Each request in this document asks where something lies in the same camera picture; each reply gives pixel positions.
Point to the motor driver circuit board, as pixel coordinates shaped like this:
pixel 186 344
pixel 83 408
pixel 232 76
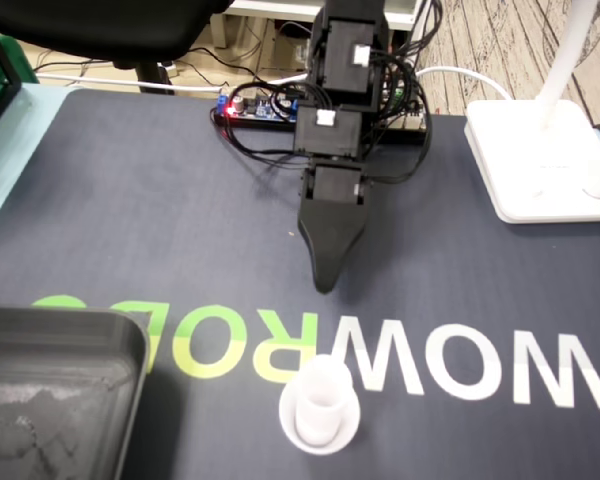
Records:
pixel 415 122

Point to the black circuit board holder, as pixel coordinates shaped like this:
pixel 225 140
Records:
pixel 260 126

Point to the green plastic object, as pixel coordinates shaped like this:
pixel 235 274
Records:
pixel 22 65

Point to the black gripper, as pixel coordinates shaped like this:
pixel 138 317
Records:
pixel 332 182

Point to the white desk lamp neck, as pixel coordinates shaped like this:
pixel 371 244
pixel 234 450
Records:
pixel 570 50

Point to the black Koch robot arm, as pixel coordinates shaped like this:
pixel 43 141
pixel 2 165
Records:
pixel 340 55

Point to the blue converter circuit board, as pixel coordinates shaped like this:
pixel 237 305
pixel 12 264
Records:
pixel 265 111

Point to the black office chair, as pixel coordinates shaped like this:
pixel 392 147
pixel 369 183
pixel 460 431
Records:
pixel 105 25

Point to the dark grey printed desk mat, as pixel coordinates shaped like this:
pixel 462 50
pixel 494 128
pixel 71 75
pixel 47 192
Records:
pixel 130 200

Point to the white plastic tube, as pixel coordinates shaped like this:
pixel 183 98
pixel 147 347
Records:
pixel 325 400

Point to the black plastic tray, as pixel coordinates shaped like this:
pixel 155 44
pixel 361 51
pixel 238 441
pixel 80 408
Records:
pixel 55 400

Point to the black truss frame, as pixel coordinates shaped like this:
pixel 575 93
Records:
pixel 5 102

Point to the white desk lamp base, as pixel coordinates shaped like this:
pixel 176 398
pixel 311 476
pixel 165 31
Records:
pixel 530 160

